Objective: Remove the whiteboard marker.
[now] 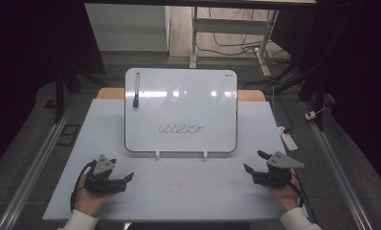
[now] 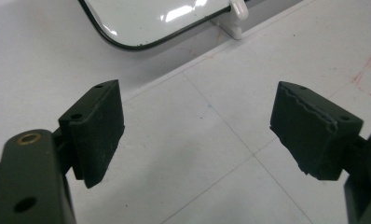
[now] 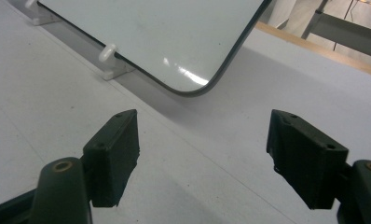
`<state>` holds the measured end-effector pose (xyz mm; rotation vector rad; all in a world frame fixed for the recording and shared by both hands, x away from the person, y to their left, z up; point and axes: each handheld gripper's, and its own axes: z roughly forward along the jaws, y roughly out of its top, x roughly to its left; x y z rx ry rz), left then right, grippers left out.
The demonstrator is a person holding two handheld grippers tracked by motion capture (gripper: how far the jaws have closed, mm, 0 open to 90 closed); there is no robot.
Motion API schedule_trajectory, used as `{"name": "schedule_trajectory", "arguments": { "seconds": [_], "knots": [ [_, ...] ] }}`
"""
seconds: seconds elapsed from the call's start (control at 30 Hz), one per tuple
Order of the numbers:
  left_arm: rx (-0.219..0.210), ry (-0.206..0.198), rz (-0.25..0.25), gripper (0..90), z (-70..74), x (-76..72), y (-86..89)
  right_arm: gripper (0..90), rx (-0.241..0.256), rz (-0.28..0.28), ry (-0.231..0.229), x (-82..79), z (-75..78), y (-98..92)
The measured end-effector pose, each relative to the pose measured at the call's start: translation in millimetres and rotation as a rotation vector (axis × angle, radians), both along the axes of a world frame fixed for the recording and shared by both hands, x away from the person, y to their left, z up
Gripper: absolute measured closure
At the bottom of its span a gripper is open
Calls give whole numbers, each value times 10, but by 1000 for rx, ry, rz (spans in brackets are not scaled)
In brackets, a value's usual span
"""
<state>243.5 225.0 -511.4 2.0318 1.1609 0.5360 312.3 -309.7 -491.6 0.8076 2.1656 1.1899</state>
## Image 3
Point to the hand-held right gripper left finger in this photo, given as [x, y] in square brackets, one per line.
[110, 155]

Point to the white dry-erase board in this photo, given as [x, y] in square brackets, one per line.
[158, 37]

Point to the white plastic board stand clip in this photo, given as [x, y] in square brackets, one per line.
[39, 17]
[112, 67]

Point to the grey metal desk frame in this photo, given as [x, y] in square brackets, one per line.
[345, 31]

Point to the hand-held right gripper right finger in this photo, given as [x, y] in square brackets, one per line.
[308, 161]

